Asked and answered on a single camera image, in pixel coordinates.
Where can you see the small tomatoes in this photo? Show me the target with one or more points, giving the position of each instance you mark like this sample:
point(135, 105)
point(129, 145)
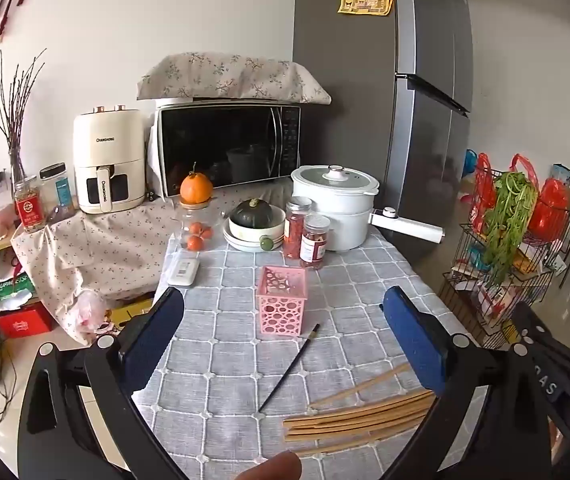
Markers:
point(197, 215)

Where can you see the blue carton box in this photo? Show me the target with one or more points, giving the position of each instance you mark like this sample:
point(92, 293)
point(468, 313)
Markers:
point(561, 175)

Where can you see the bare twigs bunch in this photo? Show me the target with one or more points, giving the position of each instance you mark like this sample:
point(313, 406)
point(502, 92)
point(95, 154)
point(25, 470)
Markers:
point(12, 110)

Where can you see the pink perforated utensil basket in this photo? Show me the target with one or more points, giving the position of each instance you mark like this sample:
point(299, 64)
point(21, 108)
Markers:
point(282, 310)

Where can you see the bunch of wooden chopsticks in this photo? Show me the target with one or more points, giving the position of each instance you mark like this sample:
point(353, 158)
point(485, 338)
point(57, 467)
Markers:
point(360, 417)

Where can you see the white electric pot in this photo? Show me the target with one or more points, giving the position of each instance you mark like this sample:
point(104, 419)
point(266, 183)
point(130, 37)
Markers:
point(345, 220)

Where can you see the red label jar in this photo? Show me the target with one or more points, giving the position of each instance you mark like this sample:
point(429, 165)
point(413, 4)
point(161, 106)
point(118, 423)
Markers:
point(29, 207)

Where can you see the tall jar of red contents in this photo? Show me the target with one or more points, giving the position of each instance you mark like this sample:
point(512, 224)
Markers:
point(297, 230)

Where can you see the green packet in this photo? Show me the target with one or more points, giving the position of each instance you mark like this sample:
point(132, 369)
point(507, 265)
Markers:
point(15, 290)

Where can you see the grey refrigerator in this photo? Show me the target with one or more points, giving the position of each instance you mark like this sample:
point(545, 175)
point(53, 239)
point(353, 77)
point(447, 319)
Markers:
point(365, 85)

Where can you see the glass vase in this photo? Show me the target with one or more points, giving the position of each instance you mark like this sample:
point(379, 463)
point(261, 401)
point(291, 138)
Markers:
point(17, 165)

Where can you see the small orange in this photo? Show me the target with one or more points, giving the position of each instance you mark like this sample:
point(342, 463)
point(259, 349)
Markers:
point(207, 233)
point(195, 243)
point(195, 228)

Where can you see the thin black brush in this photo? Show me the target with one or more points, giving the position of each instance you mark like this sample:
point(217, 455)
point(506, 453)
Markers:
point(290, 367)

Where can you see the large orange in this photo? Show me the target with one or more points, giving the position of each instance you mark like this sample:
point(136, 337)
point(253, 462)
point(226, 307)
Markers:
point(196, 187)

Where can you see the dark green squash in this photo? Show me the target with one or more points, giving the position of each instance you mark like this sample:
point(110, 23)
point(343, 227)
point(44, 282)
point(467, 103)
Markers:
point(251, 212)

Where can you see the white bowl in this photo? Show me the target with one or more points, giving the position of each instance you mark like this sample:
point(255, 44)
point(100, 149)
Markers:
point(245, 234)

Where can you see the floral microwave cover cloth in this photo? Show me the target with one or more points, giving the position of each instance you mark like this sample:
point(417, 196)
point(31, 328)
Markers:
point(230, 77)

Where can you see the pink plastic bag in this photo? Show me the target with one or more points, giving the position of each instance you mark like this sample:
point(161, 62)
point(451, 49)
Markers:
point(87, 312)

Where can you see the small green round object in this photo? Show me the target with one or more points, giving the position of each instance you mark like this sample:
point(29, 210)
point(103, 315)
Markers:
point(266, 243)

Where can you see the grey checked tablecloth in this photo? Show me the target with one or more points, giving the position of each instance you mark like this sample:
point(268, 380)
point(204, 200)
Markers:
point(245, 360)

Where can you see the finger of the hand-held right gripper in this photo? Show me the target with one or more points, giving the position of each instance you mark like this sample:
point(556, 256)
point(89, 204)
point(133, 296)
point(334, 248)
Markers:
point(527, 322)

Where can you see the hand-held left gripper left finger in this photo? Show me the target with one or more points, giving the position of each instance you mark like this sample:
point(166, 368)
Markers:
point(157, 332)

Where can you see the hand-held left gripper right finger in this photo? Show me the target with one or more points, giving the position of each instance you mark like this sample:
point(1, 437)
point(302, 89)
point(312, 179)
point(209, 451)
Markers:
point(410, 340)

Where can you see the green leafy vegetables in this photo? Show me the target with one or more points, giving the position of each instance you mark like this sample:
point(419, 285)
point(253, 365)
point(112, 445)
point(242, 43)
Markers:
point(507, 220)

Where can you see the red box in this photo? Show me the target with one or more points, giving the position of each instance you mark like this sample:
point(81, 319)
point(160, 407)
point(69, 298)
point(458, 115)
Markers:
point(25, 322)

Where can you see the cream air fryer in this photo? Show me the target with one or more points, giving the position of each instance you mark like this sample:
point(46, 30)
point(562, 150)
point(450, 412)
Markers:
point(110, 155)

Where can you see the black microwave oven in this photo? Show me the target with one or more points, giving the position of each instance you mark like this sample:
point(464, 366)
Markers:
point(225, 150)

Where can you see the blue label jar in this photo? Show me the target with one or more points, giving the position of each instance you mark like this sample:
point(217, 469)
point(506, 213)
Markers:
point(59, 190)

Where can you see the white flat plastic device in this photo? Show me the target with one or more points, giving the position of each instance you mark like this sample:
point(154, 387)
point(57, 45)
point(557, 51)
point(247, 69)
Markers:
point(183, 271)

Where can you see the person's left hand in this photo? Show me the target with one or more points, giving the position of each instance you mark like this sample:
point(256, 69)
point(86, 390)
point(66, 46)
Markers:
point(277, 467)

